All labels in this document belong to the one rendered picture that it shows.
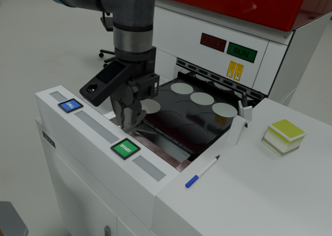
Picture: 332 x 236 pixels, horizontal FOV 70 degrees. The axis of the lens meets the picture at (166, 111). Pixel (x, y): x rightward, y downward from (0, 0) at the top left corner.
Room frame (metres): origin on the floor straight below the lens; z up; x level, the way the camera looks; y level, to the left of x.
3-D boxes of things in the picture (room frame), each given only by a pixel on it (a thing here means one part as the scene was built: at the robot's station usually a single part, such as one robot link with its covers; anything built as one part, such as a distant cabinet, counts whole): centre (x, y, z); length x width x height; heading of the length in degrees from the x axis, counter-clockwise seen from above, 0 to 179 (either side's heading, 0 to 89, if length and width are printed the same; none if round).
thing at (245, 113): (0.53, -0.21, 1.03); 0.06 x 0.04 x 0.13; 143
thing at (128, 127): (0.45, 0.07, 1.06); 0.06 x 0.03 x 0.09; 143
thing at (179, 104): (0.77, -0.08, 0.90); 0.34 x 0.34 x 0.01; 53
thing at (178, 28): (1.06, -0.06, 1.02); 0.81 x 0.03 x 0.40; 53
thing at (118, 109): (0.46, 0.09, 1.06); 0.06 x 0.03 x 0.09; 143
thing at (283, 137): (0.53, -0.34, 1.00); 0.07 x 0.07 x 0.07; 34
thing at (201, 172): (0.40, -0.11, 0.97); 0.14 x 0.01 x 0.01; 142
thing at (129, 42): (0.45, 0.08, 1.25); 0.08 x 0.08 x 0.05
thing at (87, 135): (0.52, 0.19, 0.89); 0.55 x 0.09 x 0.14; 53
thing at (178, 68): (0.94, -0.19, 0.89); 0.44 x 0.02 x 0.10; 53
